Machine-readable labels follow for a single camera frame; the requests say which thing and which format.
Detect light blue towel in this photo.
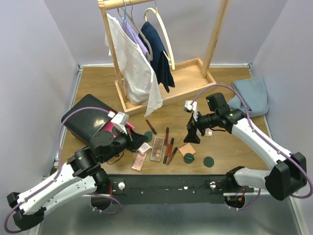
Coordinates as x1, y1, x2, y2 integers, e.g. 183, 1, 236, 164
232, 78, 269, 118

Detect navy blue garment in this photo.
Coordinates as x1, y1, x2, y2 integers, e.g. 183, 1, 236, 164
140, 22, 175, 93

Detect grey hanger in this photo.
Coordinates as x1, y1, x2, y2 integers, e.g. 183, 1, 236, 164
117, 1, 153, 61

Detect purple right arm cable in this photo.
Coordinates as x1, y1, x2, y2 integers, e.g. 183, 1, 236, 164
193, 84, 313, 211

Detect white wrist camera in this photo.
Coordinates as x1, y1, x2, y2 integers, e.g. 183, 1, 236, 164
108, 111, 129, 135
184, 100, 198, 121

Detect pink drawer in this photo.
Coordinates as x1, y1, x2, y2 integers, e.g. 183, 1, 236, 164
101, 111, 134, 137

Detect small square blush compact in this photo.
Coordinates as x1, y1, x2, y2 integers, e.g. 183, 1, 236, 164
137, 142, 152, 155

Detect rose gold square compact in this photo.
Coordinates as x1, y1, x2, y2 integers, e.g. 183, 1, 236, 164
178, 143, 196, 157

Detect white t-shirt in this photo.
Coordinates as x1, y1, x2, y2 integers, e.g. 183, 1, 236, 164
107, 14, 163, 117

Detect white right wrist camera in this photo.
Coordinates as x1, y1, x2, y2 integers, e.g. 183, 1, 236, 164
184, 100, 198, 121

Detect lavender shirt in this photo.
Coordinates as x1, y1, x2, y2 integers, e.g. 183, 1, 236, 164
117, 18, 150, 62

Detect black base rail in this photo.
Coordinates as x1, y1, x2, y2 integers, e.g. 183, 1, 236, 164
108, 174, 243, 205

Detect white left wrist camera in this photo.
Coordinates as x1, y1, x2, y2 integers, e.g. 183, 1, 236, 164
108, 111, 129, 135

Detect blue hanger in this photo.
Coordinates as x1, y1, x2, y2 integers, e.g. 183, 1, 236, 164
120, 0, 138, 44

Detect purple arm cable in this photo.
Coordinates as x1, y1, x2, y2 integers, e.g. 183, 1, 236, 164
193, 84, 313, 211
4, 106, 111, 233

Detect dark red lip liner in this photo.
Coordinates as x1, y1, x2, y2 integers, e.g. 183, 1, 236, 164
166, 147, 178, 165

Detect cream wooden hanger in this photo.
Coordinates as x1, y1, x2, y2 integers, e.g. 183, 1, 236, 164
143, 6, 176, 70

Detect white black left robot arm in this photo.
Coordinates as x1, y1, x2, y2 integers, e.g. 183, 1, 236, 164
7, 129, 148, 232

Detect brown eyeshadow palette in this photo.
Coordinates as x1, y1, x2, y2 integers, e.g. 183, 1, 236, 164
150, 137, 165, 162

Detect red lip gloss middle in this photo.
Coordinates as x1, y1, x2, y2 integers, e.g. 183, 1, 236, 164
166, 138, 174, 157

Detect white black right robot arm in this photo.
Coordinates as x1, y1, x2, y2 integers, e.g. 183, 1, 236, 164
184, 93, 308, 201

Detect dark lip pencil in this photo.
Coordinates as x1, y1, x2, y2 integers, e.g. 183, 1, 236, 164
145, 119, 157, 135

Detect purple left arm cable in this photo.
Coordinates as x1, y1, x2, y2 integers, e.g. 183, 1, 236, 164
4, 106, 111, 233

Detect black organizer box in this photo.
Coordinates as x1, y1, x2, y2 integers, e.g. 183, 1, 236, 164
61, 94, 116, 145

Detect pink palette lower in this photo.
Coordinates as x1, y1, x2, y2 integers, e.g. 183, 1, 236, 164
132, 153, 147, 171

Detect wooden clothes rack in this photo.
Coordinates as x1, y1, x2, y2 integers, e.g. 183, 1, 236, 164
98, 0, 230, 115

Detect long eyeshadow palette purple tones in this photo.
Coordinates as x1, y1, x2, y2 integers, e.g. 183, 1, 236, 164
205, 128, 213, 136

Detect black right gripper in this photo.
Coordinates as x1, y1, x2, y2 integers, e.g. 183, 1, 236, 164
183, 108, 218, 144

